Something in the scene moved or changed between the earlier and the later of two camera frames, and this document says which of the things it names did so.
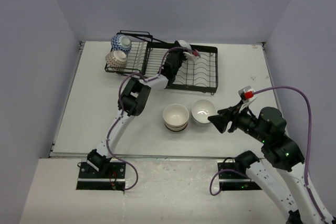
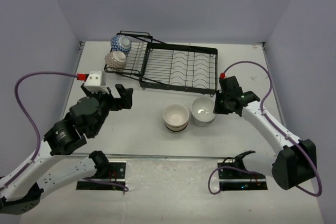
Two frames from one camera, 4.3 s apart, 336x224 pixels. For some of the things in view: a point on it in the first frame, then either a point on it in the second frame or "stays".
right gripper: x=220 y=121 to x=217 y=109
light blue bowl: x=183 y=43 to x=202 y=110
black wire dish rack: x=147 y=56 stays
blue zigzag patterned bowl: x=121 y=42 stays
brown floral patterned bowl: x=116 y=60 stays
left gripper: x=180 y=53 to x=126 y=97
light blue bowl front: x=201 y=124 stays
